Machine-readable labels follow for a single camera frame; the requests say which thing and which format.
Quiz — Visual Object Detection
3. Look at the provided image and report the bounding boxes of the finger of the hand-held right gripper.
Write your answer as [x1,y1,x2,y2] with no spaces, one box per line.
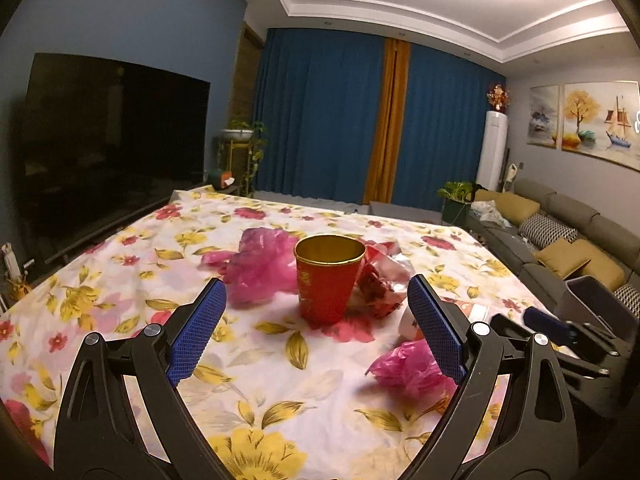
[523,306,621,357]
[490,313,609,379]

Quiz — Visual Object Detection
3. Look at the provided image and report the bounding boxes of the white ribbed object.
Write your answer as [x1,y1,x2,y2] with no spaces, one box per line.
[1,242,23,278]

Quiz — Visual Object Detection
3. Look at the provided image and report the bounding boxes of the long yellow cushion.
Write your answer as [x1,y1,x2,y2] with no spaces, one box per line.
[492,192,542,226]

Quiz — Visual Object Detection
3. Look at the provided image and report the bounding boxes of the red paper cup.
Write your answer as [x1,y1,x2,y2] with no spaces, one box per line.
[293,233,367,326]

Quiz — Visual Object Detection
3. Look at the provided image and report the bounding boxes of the white and brown paper cup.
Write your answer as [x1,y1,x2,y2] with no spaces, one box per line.
[397,304,426,345]

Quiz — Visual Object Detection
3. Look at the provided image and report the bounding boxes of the floral printed cloth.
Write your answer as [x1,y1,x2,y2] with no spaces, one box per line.
[0,187,551,480]

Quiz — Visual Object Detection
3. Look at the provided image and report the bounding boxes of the grey sectional sofa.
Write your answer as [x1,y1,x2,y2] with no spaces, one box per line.
[467,177,640,321]

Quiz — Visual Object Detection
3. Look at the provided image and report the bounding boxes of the pink plastic bag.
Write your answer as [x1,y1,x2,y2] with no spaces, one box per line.
[365,340,458,403]
[200,227,301,308]

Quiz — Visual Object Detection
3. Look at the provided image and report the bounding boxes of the trailing potted plant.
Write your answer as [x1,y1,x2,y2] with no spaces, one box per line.
[220,117,268,196]

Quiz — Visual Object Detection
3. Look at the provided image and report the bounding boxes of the black television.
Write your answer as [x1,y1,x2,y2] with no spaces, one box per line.
[15,52,211,261]

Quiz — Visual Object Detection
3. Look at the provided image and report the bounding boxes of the red foil wrapper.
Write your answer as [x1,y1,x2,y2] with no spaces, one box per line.
[350,240,417,320]

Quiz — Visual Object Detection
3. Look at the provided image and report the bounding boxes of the red and white snack packet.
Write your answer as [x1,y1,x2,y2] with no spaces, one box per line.
[440,296,496,325]

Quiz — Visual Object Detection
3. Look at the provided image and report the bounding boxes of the green potted plant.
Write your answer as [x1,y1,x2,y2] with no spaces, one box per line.
[437,181,475,226]

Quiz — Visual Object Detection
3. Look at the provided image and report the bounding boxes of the blue curtain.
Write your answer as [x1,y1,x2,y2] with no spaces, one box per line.
[252,27,388,206]
[390,42,508,213]

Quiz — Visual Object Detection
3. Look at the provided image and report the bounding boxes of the red and gold flower ornament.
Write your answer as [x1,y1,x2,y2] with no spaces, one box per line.
[486,84,512,112]

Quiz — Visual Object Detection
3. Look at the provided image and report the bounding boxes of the orange curtain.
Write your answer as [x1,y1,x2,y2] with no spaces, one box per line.
[362,37,412,206]

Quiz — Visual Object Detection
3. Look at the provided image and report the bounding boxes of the black and white patterned pillow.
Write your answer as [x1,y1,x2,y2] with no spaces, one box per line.
[612,282,640,318]
[518,213,580,251]

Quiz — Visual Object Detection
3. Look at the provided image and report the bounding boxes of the grey plastic bin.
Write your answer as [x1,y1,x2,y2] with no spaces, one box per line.
[555,275,640,341]

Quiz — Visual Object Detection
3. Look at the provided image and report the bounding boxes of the white clothes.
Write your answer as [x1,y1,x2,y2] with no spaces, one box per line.
[471,200,513,226]

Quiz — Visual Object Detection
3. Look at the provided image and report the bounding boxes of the thick yellow cushion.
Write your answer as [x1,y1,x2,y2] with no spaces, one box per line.
[570,239,627,292]

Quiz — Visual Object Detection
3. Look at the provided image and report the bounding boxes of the gold plant stand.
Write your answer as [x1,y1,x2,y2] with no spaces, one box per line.
[216,141,253,193]

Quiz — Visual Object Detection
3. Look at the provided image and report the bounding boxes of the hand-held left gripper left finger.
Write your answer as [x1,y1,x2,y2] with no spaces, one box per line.
[54,278,227,480]

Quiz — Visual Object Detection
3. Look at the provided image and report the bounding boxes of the square yellow cushion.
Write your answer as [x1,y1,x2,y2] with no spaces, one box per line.
[535,238,592,279]

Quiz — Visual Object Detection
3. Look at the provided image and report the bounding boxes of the white standing air conditioner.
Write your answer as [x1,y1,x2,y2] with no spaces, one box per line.
[475,110,509,193]

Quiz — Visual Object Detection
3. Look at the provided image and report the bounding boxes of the small landscape painting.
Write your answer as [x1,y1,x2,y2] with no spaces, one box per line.
[526,84,561,148]

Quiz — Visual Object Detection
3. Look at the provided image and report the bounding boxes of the sailboat and tree painting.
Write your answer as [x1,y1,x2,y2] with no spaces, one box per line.
[560,80,640,170]

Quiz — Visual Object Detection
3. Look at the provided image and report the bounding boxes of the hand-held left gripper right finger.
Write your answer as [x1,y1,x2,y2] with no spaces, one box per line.
[407,274,579,480]

